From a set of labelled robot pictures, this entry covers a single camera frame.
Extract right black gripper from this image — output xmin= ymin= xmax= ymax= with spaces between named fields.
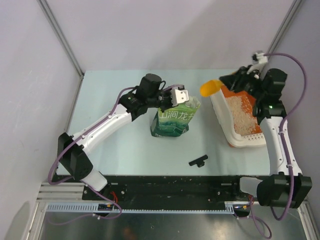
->
xmin=219 ymin=64 xmax=266 ymax=100

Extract green litter bag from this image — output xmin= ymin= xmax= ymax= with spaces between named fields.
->
xmin=150 ymin=96 xmax=201 ymax=137

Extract orange plastic scoop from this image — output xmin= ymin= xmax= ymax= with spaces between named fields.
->
xmin=199 ymin=79 xmax=224 ymax=98

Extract black bag clip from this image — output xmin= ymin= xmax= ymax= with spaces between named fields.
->
xmin=188 ymin=154 xmax=208 ymax=168

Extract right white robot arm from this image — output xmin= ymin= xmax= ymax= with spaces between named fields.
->
xmin=219 ymin=66 xmax=313 ymax=209

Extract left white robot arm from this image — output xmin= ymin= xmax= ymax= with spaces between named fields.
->
xmin=57 ymin=73 xmax=178 ymax=200

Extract white orange litter box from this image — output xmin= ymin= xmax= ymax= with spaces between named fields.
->
xmin=210 ymin=85 xmax=266 ymax=148

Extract clean litter grains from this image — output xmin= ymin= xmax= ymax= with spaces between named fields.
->
xmin=226 ymin=95 xmax=261 ymax=136

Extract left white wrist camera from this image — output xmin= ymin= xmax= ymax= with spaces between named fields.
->
xmin=170 ymin=86 xmax=190 ymax=107

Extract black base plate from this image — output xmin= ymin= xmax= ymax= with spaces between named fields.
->
xmin=81 ymin=174 xmax=261 ymax=204

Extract white slotted cable duct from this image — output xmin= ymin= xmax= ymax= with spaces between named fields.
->
xmin=46 ymin=202 xmax=234 ymax=214

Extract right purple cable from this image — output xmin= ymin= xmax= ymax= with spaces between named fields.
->
xmin=247 ymin=52 xmax=307 ymax=239

